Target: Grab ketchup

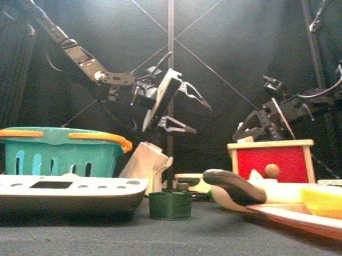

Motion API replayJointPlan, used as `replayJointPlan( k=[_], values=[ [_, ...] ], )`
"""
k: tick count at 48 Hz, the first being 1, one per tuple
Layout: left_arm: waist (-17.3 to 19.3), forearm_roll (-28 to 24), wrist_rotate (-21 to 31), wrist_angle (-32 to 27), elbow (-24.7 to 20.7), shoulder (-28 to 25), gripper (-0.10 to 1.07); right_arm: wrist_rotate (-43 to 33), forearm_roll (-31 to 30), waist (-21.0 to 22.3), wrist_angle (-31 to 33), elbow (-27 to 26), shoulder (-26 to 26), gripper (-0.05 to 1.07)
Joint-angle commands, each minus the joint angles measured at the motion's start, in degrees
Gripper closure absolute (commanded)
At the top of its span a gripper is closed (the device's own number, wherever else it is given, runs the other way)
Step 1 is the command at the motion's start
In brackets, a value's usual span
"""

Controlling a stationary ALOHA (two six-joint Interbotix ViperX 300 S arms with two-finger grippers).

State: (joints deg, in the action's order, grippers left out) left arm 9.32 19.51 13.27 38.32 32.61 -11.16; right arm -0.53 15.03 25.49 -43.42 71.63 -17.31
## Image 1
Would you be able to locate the red wooden box with knob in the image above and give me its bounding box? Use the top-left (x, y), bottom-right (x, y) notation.
top-left (226, 138), bottom-right (319, 185)

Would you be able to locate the white toy piece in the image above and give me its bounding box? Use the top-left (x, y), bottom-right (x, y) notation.
top-left (248, 168), bottom-right (317, 205)

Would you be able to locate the small dark green cube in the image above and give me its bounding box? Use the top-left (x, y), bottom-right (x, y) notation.
top-left (148, 182), bottom-right (194, 221)

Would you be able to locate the yellow toy food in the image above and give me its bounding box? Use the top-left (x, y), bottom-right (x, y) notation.
top-left (301, 185), bottom-right (342, 221)

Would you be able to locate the wooden tray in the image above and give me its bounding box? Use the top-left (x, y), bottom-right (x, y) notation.
top-left (246, 202), bottom-right (342, 242)

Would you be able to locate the white and grey toy appliance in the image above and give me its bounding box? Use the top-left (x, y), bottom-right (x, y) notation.
top-left (0, 173), bottom-right (150, 217)

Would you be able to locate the thin diagonal cord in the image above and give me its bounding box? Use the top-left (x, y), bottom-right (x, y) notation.
top-left (62, 0), bottom-right (225, 129)
top-left (129, 0), bottom-right (262, 103)

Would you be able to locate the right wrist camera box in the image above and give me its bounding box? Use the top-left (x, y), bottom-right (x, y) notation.
top-left (262, 75), bottom-right (288, 98)

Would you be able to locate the thin vertical frame pole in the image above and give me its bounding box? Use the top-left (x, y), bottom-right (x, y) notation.
top-left (166, 0), bottom-right (177, 192)

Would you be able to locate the black frame post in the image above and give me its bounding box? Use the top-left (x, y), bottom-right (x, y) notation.
top-left (301, 0), bottom-right (328, 91)

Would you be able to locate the teal basket with orange handles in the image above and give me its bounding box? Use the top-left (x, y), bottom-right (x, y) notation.
top-left (0, 126), bottom-right (134, 178)

